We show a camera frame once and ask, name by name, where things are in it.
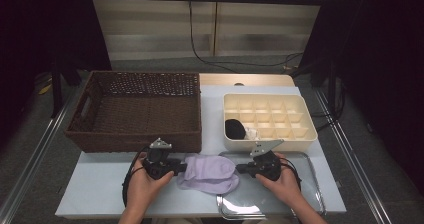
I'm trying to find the small yellow object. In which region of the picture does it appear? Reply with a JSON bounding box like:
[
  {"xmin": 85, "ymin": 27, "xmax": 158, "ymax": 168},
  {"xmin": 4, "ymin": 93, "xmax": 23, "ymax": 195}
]
[{"xmin": 38, "ymin": 83, "xmax": 53, "ymax": 96}]

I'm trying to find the brown woven basket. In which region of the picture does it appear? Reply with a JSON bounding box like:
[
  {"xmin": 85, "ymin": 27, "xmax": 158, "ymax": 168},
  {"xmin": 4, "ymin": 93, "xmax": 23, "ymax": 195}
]
[{"xmin": 64, "ymin": 69, "xmax": 203, "ymax": 154}]

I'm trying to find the right hand-held gripper cable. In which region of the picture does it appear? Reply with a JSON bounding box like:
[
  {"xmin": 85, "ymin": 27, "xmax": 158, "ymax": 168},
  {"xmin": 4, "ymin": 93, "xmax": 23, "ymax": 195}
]
[{"xmin": 279, "ymin": 157, "xmax": 303, "ymax": 192}]

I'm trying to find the dark curtain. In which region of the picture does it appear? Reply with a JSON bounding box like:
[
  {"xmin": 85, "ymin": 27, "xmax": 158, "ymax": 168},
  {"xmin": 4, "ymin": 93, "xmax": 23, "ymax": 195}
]
[
  {"xmin": 0, "ymin": 0, "xmax": 113, "ymax": 152},
  {"xmin": 298, "ymin": 0, "xmax": 424, "ymax": 198}
]

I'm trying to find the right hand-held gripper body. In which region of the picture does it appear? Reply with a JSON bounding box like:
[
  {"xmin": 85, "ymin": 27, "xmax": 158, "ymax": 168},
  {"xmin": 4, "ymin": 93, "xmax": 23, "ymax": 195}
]
[{"xmin": 249, "ymin": 138, "xmax": 285, "ymax": 182}]

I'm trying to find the metal rail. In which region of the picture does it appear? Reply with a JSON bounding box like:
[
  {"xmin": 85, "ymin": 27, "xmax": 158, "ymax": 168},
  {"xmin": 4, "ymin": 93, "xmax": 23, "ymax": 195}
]
[
  {"xmin": 313, "ymin": 88, "xmax": 393, "ymax": 224},
  {"xmin": 0, "ymin": 83, "xmax": 86, "ymax": 224}
]

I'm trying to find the white table cover sheet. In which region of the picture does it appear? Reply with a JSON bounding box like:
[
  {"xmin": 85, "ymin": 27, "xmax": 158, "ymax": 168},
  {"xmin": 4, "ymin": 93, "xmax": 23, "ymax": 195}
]
[{"xmin": 54, "ymin": 85, "xmax": 348, "ymax": 218}]

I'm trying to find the black wall cable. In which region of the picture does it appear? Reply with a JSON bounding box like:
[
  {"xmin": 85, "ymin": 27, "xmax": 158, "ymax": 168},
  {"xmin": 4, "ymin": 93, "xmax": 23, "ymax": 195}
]
[{"xmin": 188, "ymin": 0, "xmax": 305, "ymax": 74}]

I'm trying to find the black sock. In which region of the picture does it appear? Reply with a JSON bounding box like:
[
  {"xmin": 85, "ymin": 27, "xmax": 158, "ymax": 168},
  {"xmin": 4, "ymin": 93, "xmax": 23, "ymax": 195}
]
[{"xmin": 224, "ymin": 118, "xmax": 247, "ymax": 141}]

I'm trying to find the left hand-held gripper cable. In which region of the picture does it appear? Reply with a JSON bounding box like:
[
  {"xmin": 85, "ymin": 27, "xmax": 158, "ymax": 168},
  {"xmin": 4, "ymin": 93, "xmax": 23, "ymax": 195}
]
[{"xmin": 121, "ymin": 146, "xmax": 151, "ymax": 208}]

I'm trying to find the person's left hand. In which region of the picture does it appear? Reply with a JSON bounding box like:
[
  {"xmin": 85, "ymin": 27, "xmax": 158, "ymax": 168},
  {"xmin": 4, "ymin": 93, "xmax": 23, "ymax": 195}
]
[{"xmin": 125, "ymin": 151, "xmax": 175, "ymax": 213}]

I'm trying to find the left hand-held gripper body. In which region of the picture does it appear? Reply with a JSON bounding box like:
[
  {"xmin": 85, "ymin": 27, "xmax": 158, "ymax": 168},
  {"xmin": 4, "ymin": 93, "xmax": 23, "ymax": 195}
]
[{"xmin": 142, "ymin": 137, "xmax": 175, "ymax": 181}]

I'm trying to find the person's right hand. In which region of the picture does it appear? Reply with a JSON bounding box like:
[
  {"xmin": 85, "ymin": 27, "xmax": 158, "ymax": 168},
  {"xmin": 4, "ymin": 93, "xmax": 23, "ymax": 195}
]
[{"xmin": 255, "ymin": 152, "xmax": 303, "ymax": 212}]

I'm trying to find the hand-held gripper cable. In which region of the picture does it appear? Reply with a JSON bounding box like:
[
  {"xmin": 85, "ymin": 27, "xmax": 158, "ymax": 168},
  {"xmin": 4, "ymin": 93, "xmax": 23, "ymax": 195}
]
[
  {"xmin": 121, "ymin": 146, "xmax": 151, "ymax": 208},
  {"xmin": 279, "ymin": 157, "xmax": 303, "ymax": 192}
]

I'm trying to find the black metal stand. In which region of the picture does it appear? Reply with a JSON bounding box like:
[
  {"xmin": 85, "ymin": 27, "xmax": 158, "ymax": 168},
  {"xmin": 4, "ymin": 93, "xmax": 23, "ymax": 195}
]
[
  {"xmin": 289, "ymin": 58, "xmax": 338, "ymax": 115},
  {"xmin": 49, "ymin": 55, "xmax": 84, "ymax": 118}
]

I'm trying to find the cream divided storage box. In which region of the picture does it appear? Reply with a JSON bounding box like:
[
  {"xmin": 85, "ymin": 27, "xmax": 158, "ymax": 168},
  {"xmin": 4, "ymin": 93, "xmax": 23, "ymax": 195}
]
[{"xmin": 222, "ymin": 92, "xmax": 319, "ymax": 153}]

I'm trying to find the clear plastic lid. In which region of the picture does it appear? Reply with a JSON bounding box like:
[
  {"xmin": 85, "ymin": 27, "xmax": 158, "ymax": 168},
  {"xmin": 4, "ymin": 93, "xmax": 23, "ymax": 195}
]
[{"xmin": 215, "ymin": 150, "xmax": 327, "ymax": 221}]

